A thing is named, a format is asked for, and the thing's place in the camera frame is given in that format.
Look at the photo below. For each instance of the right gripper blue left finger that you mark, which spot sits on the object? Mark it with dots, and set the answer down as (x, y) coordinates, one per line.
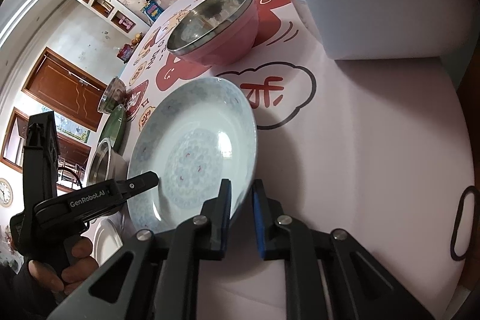
(217, 211)

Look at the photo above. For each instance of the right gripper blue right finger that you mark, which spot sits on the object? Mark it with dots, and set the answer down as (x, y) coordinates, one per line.
(271, 240)

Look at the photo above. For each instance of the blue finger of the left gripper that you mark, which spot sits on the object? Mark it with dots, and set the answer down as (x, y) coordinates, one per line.
(139, 184)

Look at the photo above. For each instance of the white paper plate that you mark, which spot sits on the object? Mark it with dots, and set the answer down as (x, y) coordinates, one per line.
(108, 237)

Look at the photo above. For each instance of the blue patterned porcelain plate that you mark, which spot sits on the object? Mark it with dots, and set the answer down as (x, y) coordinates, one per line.
(201, 133)

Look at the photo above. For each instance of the large steel bowl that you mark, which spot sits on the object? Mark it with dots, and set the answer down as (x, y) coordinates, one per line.
(107, 164)

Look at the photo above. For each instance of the green plate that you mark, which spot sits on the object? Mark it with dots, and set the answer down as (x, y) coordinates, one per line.
(114, 129)

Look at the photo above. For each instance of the small steel bowl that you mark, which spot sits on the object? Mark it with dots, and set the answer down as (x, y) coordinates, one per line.
(113, 96)

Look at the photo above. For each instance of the brown wooden door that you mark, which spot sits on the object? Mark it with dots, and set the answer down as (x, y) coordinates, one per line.
(63, 87)

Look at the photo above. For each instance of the pink printed tablecloth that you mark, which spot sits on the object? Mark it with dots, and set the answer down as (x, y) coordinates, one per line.
(378, 148)

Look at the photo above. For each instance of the blue snack box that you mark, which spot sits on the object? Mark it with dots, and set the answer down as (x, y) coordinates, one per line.
(152, 10)

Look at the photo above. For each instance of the pink steel-lined bowl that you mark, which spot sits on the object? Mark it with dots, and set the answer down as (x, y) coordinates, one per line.
(216, 32)

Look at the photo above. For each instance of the wall clock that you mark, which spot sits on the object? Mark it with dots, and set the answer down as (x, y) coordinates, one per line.
(6, 193)

